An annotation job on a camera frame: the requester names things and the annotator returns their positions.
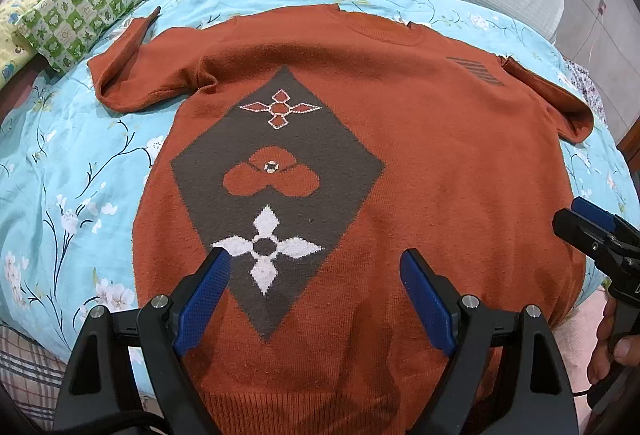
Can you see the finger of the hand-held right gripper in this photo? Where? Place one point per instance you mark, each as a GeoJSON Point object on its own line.
{"type": "Point", "coordinates": [595, 211]}
{"type": "Point", "coordinates": [582, 232]}

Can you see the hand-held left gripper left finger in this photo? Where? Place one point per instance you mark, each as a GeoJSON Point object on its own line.
{"type": "Point", "coordinates": [205, 300]}

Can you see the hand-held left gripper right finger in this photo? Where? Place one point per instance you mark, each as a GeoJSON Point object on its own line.
{"type": "Point", "coordinates": [425, 300]}

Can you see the orange knit sweater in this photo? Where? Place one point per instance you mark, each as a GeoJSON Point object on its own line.
{"type": "Point", "coordinates": [400, 125]}

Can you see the person's right hand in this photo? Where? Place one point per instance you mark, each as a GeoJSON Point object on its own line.
{"type": "Point", "coordinates": [602, 340]}

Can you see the purple floral cloth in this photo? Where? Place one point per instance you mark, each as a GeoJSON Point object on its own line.
{"type": "Point", "coordinates": [585, 85]}

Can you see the blue floral bedsheet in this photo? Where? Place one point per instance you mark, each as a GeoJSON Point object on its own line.
{"type": "Point", "coordinates": [75, 175]}

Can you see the plaid cloth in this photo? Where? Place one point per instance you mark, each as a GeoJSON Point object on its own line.
{"type": "Point", "coordinates": [25, 365]}

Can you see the green checkered pillow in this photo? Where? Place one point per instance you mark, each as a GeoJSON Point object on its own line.
{"type": "Point", "coordinates": [85, 10]}

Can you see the yellow floral pillow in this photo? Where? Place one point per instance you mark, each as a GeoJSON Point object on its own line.
{"type": "Point", "coordinates": [15, 20]}

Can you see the wall socket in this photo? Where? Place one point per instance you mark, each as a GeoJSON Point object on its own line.
{"type": "Point", "coordinates": [603, 6]}

